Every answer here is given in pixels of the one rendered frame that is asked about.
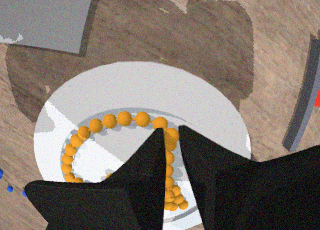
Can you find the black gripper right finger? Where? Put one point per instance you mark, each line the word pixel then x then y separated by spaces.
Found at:
pixel 227 185

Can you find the white round plate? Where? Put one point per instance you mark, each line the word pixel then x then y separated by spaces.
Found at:
pixel 136 87

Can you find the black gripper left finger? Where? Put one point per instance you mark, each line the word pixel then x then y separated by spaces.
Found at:
pixel 131 198

